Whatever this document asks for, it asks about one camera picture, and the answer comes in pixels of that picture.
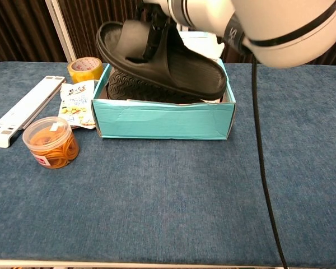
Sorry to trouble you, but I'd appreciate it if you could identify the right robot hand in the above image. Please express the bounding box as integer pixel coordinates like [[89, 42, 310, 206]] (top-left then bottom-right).
[[137, 0, 171, 57]]

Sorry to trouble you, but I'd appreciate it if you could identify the black slipper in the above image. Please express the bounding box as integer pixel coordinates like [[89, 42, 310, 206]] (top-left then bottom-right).
[[106, 68, 205, 105], [96, 19, 228, 101]]

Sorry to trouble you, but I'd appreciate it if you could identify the light blue cardboard shoe box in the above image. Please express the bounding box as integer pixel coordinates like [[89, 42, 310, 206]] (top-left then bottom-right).
[[91, 30, 237, 140]]

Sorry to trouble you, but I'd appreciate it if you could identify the yellow packing tape roll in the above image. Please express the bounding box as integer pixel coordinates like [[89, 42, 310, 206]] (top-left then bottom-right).
[[67, 57, 104, 84]]

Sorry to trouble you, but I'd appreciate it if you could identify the white snack bag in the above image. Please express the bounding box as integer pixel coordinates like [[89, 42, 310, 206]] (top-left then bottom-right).
[[58, 80, 99, 130]]

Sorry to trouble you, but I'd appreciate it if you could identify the white folding stand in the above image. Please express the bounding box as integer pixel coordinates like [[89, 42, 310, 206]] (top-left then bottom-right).
[[0, 75, 66, 148]]

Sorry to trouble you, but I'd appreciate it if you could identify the clear jar of rubber bands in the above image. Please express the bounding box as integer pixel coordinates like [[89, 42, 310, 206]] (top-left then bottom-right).
[[22, 117, 80, 170]]

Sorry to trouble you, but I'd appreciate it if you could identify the blue table cloth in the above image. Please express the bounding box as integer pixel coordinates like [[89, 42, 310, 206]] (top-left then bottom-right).
[[0, 61, 336, 267]]

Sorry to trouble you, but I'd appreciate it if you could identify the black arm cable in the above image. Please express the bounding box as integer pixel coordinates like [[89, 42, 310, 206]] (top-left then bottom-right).
[[250, 55, 289, 269]]

